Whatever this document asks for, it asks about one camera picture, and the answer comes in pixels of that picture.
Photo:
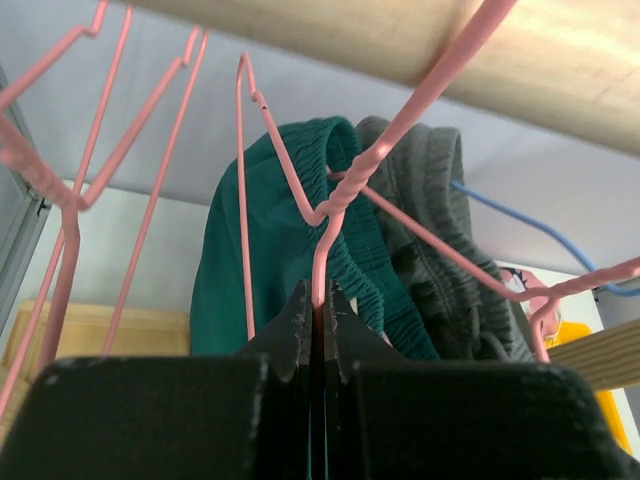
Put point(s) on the teal green shorts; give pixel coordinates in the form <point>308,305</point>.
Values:
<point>282,246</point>

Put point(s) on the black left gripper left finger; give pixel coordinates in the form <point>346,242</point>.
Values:
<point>239,416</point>

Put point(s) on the yellow plastic tray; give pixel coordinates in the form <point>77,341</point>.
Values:
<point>608,359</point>

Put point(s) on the grey shorts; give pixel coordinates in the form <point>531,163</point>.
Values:
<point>464,318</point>

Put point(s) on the blue wire hanger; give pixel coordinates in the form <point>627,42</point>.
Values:
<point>574,251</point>

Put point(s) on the wooden clothes rack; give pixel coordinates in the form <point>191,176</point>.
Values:
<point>570,66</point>

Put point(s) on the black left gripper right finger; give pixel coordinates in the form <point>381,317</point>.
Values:
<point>389,417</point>

